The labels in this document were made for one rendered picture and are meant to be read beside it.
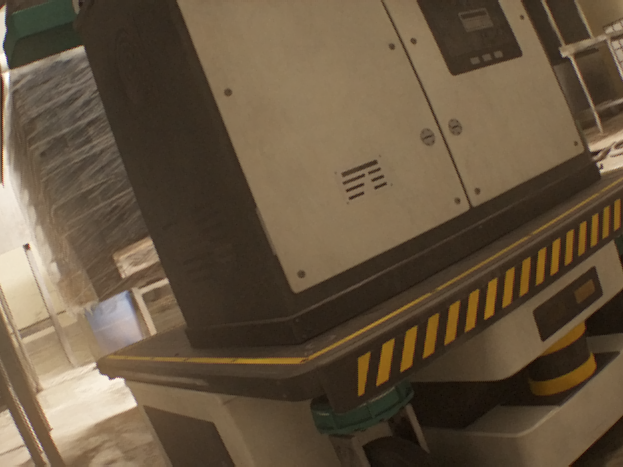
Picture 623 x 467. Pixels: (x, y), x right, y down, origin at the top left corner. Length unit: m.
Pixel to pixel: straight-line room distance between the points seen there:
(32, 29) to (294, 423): 0.83
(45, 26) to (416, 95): 0.71
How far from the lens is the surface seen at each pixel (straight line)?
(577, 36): 10.37
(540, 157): 1.04
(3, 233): 4.96
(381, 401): 0.78
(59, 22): 1.37
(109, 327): 5.07
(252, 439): 0.89
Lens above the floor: 0.45
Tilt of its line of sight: 2 degrees down
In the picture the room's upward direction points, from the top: 22 degrees counter-clockwise
